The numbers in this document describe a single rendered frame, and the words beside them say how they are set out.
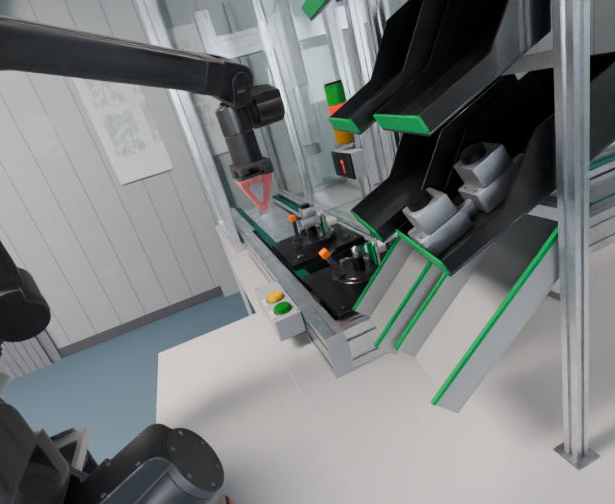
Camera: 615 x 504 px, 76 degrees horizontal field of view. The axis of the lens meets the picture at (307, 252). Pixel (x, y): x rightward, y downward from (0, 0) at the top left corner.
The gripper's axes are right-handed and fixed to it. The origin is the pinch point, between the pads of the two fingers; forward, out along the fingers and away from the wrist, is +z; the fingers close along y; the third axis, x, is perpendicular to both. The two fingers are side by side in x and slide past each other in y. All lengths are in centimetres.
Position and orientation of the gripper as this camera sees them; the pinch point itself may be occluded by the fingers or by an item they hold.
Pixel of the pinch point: (263, 206)
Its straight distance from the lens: 80.4
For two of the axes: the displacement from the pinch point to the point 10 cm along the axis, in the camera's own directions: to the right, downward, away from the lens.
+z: 2.8, 8.9, 3.7
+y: -3.4, -2.7, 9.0
